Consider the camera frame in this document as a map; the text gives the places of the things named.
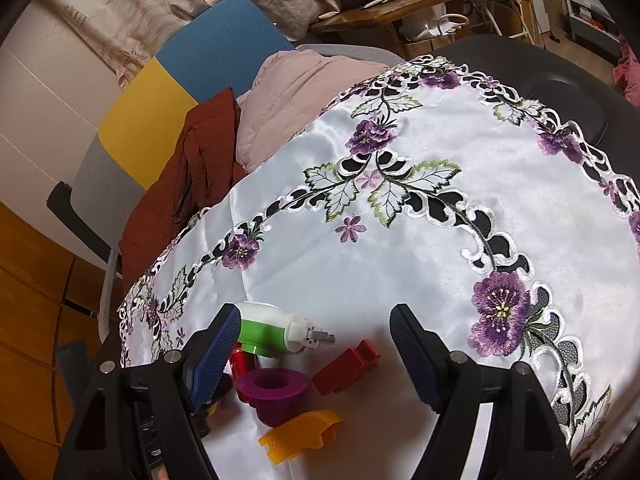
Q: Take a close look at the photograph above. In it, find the purple flanged plastic spool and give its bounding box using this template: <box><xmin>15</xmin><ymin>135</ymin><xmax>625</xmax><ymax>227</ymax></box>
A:
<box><xmin>235</xmin><ymin>368</ymin><xmax>310</xmax><ymax>428</ymax></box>

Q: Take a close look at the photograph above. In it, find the red metallic lighter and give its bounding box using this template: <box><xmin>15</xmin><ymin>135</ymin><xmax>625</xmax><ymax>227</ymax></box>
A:
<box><xmin>229</xmin><ymin>342</ymin><xmax>259</xmax><ymax>403</ymax></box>

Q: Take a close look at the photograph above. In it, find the green white plug-in device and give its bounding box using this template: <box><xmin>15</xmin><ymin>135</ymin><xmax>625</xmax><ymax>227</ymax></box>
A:
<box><xmin>236</xmin><ymin>301</ymin><xmax>335</xmax><ymax>358</ymax></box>

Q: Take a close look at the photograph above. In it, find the orange curved plastic piece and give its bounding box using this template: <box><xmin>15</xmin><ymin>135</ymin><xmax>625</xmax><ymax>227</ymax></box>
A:
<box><xmin>258</xmin><ymin>410</ymin><xmax>343</xmax><ymax>465</ymax></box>

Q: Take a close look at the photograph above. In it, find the red puzzle-shaped block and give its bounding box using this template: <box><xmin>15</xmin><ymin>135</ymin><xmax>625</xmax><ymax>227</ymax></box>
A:
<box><xmin>311</xmin><ymin>339</ymin><xmax>381</xmax><ymax>396</ymax></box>

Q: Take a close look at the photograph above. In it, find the white embroidered floral tablecloth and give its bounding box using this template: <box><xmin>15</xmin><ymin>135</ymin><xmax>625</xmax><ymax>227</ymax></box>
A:
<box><xmin>119</xmin><ymin>55</ymin><xmax>639</xmax><ymax>479</ymax></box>

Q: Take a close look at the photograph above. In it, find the rust red jacket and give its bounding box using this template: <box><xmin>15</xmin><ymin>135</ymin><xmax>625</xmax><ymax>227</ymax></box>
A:
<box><xmin>118</xmin><ymin>88</ymin><xmax>246</xmax><ymax>290</ymax></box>

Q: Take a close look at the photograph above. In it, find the multicolour fabric chair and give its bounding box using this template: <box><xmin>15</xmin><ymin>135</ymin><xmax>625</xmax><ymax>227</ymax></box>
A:
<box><xmin>45</xmin><ymin>0</ymin><xmax>407</xmax><ymax>340</ymax></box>

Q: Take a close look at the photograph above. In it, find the pink quilted jacket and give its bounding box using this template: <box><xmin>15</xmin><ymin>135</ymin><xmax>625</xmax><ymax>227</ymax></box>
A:
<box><xmin>235</xmin><ymin>50</ymin><xmax>387</xmax><ymax>174</ymax></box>

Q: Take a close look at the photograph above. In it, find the wooden side table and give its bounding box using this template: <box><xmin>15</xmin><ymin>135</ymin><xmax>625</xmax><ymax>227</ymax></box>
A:
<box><xmin>309</xmin><ymin>0</ymin><xmax>532</xmax><ymax>57</ymax></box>

